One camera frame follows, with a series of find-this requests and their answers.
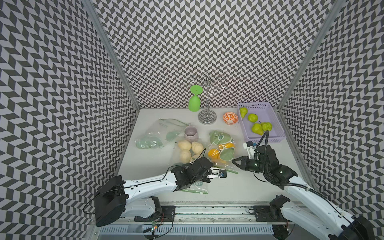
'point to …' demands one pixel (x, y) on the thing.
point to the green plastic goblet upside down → (194, 103)
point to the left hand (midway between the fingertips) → (211, 164)
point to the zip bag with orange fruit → (221, 151)
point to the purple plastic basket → (266, 113)
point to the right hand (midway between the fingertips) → (232, 164)
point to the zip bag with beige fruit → (184, 151)
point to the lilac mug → (190, 133)
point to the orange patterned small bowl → (230, 118)
